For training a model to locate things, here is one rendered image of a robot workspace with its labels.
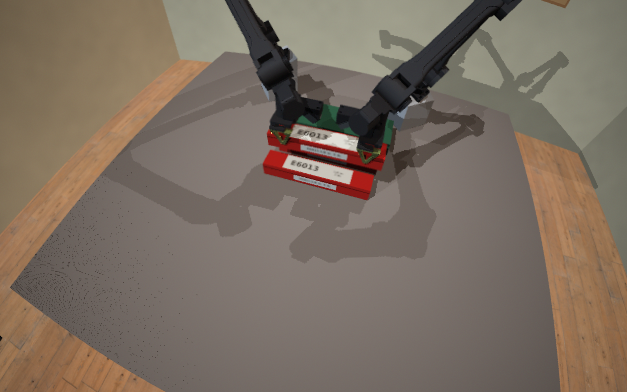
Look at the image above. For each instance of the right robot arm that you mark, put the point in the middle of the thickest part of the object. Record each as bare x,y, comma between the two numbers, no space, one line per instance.
270,67

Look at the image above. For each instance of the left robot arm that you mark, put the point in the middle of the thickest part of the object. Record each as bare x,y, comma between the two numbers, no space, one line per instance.
404,80

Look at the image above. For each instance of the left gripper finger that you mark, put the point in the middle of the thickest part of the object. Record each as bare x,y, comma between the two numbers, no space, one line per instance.
376,152

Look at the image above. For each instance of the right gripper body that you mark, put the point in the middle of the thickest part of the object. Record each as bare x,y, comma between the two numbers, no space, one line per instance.
277,119

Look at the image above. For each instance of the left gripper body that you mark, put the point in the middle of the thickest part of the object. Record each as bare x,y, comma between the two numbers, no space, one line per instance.
376,140

